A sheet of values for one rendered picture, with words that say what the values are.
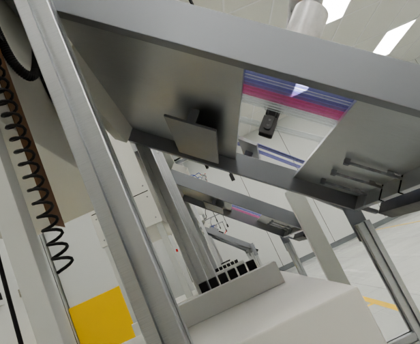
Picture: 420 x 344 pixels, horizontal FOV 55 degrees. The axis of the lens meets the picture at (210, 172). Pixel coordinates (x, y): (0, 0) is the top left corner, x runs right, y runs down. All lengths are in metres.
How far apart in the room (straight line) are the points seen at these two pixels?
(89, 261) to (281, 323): 3.60
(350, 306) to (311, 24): 0.67
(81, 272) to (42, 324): 3.52
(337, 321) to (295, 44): 0.34
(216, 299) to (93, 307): 3.24
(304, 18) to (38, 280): 0.77
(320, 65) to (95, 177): 0.31
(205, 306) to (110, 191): 0.42
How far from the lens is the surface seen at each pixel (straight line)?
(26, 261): 0.55
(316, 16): 1.01
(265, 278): 0.82
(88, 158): 0.48
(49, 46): 0.56
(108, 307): 3.98
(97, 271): 4.01
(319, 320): 0.50
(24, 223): 0.56
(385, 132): 0.75
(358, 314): 0.51
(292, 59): 0.55
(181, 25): 0.57
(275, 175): 1.19
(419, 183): 0.86
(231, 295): 0.82
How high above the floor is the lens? 0.71
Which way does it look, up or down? 12 degrees up
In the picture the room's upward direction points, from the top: 25 degrees counter-clockwise
